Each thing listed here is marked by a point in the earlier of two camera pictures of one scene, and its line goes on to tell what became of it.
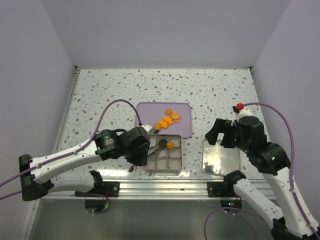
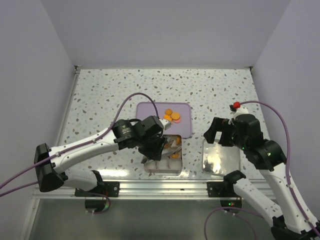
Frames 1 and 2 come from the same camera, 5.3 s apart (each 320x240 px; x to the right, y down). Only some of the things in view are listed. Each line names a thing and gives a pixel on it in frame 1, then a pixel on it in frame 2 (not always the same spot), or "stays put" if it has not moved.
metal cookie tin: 165,155 stays put
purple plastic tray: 150,113 stays put
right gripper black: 221,125 stays put
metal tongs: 133,166 to 165,154
